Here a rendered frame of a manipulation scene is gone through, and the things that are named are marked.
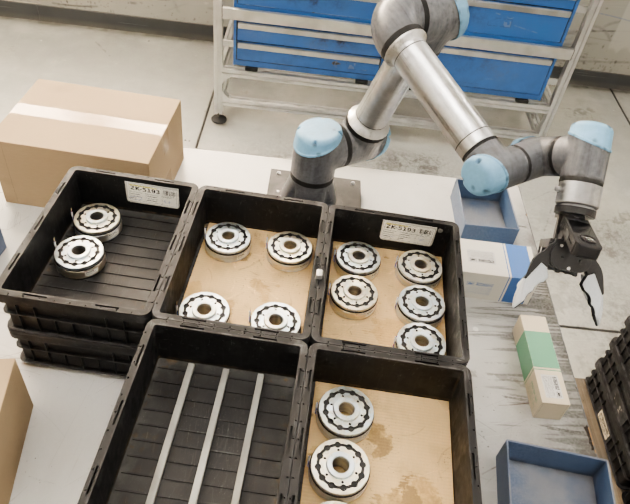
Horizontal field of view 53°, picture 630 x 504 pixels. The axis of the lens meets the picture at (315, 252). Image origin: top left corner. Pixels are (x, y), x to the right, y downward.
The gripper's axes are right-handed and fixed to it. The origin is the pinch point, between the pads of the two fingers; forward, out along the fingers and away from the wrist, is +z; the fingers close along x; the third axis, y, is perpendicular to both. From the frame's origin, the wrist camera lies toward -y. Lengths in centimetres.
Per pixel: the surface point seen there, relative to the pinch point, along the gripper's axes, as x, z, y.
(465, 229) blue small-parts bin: 8, -17, 59
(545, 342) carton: -10.1, 6.7, 33.1
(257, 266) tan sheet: 58, 3, 28
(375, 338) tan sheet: 29.0, 12.4, 18.2
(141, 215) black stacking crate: 88, -2, 35
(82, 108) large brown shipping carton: 115, -27, 50
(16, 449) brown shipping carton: 90, 44, 0
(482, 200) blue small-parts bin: 2, -28, 77
